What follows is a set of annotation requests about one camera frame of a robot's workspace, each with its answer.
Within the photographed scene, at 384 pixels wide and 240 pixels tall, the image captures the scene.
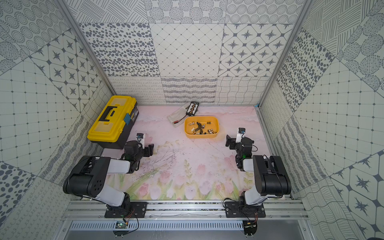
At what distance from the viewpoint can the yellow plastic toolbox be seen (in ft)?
2.84

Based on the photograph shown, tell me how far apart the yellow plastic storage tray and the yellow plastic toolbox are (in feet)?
1.29

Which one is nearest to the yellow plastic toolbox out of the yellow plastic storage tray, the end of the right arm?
the yellow plastic storage tray

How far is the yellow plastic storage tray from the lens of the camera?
1.04 m
